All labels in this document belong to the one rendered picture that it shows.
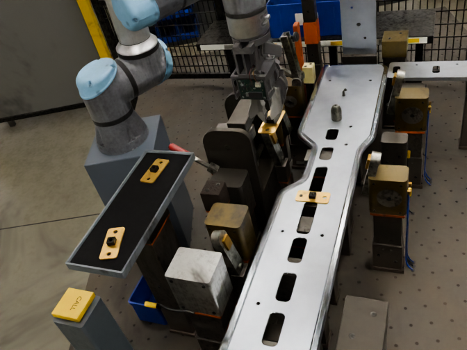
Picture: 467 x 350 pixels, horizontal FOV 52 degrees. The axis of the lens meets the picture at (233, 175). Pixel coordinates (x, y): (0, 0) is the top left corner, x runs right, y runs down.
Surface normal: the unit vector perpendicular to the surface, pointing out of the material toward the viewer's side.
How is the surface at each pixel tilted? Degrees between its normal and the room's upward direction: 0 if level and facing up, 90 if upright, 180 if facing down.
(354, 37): 90
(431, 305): 0
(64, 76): 90
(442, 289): 0
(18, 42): 90
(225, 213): 0
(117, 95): 90
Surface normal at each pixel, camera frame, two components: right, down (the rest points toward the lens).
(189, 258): -0.20, -0.75
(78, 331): -0.32, 0.66
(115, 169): 0.00, 0.65
